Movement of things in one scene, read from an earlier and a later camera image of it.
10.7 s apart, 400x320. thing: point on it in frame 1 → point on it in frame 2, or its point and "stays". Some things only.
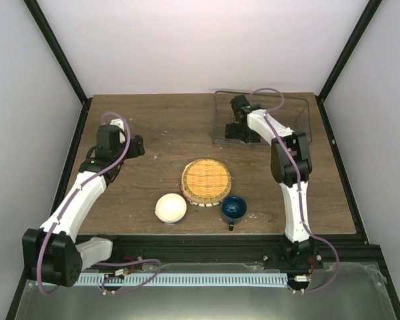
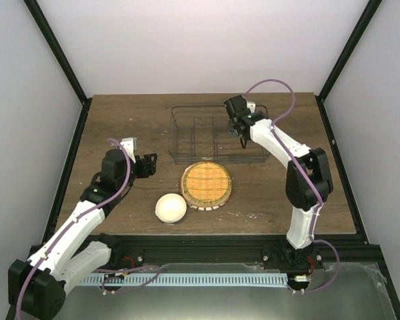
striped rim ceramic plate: (196, 203) → (203, 208)
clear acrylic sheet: (346, 292) stays
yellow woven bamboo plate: (207, 180) stays
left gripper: (137, 147) → (148, 168)
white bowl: (171, 208) stays
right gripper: (229, 133) stays
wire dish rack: (293, 112) → (203, 134)
